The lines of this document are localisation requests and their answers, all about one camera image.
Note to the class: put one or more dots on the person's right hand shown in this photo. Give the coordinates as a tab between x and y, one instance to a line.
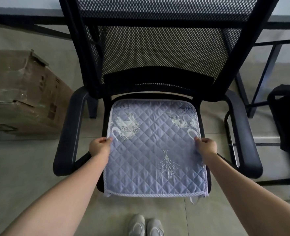
207	145

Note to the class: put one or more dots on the person's left hand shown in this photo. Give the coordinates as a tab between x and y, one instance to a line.
98	146

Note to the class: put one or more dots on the person's left thumb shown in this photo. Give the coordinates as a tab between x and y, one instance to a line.
106	140

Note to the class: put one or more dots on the person's right thumb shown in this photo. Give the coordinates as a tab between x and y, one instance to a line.
198	140

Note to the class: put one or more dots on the blue quilted seat cushion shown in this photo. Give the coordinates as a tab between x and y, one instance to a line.
155	149

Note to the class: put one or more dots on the person's left forearm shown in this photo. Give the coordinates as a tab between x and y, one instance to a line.
58	194

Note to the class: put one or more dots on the person's right forearm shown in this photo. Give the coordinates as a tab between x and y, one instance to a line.
253	191

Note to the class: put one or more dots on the black mesh office chair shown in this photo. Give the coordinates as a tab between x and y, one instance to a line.
159	71

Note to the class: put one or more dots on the black chair with cushion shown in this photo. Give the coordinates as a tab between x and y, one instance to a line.
286	120

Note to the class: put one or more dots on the grey left shoe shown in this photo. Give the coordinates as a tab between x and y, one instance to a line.
136	226

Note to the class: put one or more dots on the grey shoe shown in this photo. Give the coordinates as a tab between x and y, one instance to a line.
136	226
155	227

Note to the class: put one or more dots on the brown cardboard box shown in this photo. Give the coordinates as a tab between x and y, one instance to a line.
24	95

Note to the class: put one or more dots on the grey right shoe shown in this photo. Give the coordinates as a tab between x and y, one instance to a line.
155	227

